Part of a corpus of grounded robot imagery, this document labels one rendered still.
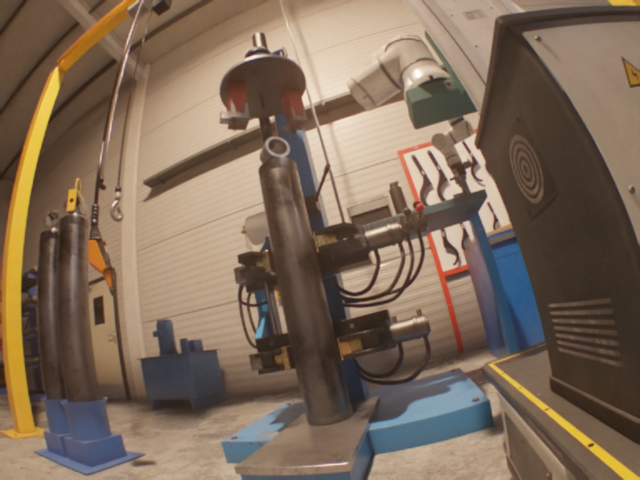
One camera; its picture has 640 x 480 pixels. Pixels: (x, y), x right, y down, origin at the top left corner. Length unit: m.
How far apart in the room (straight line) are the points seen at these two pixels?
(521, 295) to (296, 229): 1.62
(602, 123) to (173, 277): 4.64
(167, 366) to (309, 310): 2.58
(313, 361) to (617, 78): 1.35
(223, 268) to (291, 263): 2.76
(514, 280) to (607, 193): 2.04
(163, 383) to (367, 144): 3.73
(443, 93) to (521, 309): 1.71
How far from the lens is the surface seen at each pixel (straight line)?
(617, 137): 0.38
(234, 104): 1.92
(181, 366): 3.59
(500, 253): 2.36
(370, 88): 1.19
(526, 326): 2.38
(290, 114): 2.02
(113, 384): 5.79
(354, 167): 3.88
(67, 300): 2.00
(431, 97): 1.01
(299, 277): 1.43
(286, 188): 1.58
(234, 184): 4.43
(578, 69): 0.42
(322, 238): 1.37
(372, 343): 1.35
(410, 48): 1.17
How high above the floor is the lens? 0.55
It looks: 17 degrees up
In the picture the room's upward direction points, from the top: 13 degrees counter-clockwise
